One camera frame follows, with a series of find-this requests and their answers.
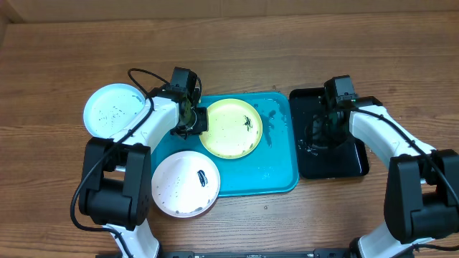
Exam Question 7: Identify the yellow plate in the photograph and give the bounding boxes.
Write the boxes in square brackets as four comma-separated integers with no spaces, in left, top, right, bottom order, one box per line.
[199,98,262,159]

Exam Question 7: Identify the pink-rimmed white plate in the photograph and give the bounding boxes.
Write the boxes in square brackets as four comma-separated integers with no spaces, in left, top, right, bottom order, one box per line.
[151,151,221,219]

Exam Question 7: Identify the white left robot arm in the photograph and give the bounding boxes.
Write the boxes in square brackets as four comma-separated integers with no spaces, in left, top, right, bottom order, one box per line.
[70,83,207,257]

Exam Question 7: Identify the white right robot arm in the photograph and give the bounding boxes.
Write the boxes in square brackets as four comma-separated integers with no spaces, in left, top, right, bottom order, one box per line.
[305,97,458,257]

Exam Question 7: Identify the black rectangular tray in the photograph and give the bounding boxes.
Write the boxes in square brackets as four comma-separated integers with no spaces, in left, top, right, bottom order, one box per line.
[289,87,369,179]

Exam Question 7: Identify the teal plastic tray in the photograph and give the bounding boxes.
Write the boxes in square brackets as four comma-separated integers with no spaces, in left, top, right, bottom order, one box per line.
[151,92,299,197]

